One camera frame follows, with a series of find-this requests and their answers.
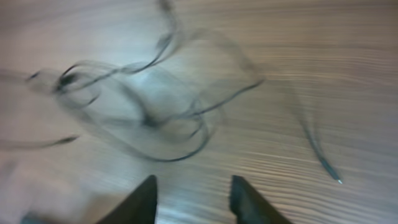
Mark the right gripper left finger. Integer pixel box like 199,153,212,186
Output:
96,175,157,224

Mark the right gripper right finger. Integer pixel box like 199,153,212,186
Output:
229,175,292,224

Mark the black cables bundle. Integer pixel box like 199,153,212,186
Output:
0,0,343,185

